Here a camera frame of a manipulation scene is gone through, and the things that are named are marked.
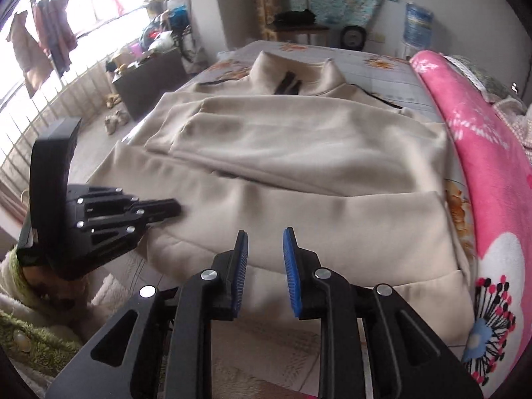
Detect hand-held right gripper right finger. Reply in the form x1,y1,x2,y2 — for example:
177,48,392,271
283,227,485,399

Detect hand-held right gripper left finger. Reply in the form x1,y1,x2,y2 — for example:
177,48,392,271
45,230,249,399

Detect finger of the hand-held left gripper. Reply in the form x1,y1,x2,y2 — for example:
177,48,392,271
77,209,182,267
68,186,182,213

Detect beige zip jacket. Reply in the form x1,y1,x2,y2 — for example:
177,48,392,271
89,50,476,347

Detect metal window railing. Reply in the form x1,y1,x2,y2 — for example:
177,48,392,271
0,4,167,225

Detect black cabinet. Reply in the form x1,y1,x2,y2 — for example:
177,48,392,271
112,46,188,121

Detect pink hanging garment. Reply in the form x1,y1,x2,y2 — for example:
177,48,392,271
6,10,44,98

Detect mauve hanging garment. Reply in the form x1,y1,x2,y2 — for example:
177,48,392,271
33,0,79,77

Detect pile of household clutter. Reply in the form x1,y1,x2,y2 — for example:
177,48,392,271
106,17,186,71

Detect wheelchair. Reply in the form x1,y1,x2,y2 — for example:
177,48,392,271
168,4,208,73

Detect floral bed sheet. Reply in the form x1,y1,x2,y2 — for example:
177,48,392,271
89,41,476,399

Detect pink floral blanket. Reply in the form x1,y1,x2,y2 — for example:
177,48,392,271
409,50,532,399

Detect wooden chair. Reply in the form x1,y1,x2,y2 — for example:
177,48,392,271
254,0,331,44

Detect black round fan heater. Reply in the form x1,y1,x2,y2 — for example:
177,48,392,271
341,24,368,51

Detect black bag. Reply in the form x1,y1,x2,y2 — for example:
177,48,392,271
272,9,317,26

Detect white knit blanket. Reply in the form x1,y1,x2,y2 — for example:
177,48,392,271
494,95,532,150

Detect floral pillow with lace trim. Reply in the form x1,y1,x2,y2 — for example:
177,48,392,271
447,54,520,104

